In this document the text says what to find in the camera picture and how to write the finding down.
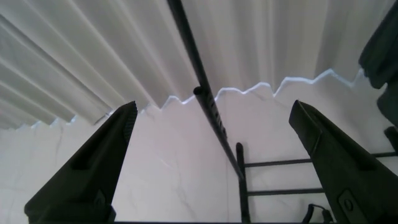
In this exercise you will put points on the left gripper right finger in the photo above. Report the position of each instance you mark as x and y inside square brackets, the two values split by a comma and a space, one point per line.
[354, 180]

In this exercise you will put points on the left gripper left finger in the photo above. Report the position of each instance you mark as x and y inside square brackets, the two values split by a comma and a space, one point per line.
[90, 174]

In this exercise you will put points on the dark grey long-sleeved shirt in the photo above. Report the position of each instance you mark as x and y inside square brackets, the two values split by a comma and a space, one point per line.
[382, 56]

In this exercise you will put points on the black clothes rack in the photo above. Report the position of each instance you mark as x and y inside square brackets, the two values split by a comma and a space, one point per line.
[199, 71]

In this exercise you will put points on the white curtain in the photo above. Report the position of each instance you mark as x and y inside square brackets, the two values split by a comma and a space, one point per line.
[93, 46]

